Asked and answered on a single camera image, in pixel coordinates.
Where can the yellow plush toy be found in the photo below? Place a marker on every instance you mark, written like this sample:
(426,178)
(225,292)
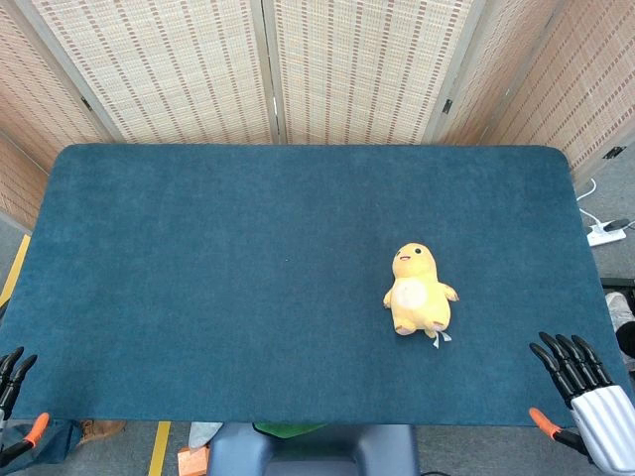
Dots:
(419,302)

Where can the woven bamboo screen panel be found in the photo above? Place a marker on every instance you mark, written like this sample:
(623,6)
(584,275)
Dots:
(164,64)
(362,64)
(501,64)
(35,89)
(590,74)

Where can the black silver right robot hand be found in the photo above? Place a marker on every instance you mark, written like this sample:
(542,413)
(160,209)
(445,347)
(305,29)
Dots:
(602,421)

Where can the black equipment base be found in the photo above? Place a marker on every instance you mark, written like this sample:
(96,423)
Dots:
(617,283)

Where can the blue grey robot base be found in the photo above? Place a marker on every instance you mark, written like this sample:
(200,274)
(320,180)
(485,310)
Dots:
(317,453)

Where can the orange block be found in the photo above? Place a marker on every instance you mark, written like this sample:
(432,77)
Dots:
(191,461)

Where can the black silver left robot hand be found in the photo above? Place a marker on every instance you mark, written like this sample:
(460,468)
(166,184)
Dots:
(14,369)

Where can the yellow floor tape strip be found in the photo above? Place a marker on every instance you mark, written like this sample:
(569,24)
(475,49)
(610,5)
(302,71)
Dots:
(160,448)

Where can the blue felt table cloth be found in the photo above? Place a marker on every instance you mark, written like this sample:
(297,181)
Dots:
(248,277)

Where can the green object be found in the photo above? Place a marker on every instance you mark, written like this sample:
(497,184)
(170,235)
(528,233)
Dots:
(288,429)

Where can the black power plug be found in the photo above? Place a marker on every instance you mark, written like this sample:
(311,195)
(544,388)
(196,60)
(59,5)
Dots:
(617,224)

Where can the white power strip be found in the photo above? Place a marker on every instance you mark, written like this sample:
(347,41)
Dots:
(602,237)

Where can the black screen hinge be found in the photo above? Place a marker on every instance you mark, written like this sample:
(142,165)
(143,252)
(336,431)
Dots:
(614,152)
(447,106)
(87,104)

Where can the grey white shoe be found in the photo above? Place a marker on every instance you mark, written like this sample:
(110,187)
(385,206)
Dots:
(619,310)

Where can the brown shoe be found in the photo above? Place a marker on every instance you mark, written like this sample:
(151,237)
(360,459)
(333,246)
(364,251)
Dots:
(101,430)

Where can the grey pointed object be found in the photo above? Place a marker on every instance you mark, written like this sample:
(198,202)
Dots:
(202,434)

